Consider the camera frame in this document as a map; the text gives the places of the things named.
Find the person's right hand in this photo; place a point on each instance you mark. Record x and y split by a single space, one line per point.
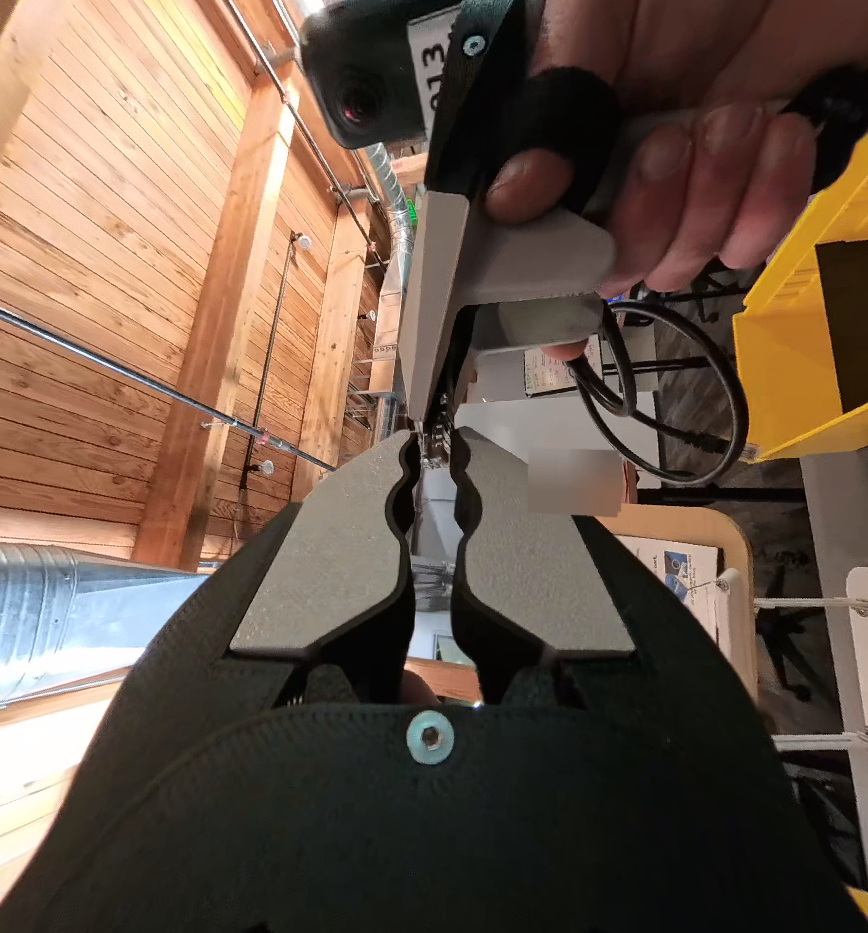
711 197

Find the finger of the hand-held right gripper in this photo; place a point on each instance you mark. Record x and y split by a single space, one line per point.
434 306
550 321

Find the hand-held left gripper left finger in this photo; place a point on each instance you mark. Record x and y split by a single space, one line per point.
317 576

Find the printed instruction sheet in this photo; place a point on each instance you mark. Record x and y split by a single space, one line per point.
696 583

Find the yellow plastic bin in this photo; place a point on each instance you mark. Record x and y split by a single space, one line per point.
784 364

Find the whiteboard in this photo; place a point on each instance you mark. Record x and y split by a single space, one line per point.
543 375

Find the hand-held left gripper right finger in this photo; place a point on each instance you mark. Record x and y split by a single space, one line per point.
543 576

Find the silver ventilation duct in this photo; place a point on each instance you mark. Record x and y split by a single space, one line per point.
397 219

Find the large silver duct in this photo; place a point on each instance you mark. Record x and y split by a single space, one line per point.
40 619

